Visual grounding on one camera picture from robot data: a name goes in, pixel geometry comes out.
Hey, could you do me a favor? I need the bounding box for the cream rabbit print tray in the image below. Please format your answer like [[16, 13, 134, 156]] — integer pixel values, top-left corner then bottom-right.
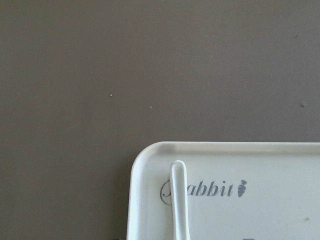
[[126, 142, 320, 240]]

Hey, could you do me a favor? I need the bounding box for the white ceramic spoon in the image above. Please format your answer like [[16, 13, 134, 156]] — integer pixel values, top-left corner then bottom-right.
[[170, 160, 191, 240]]

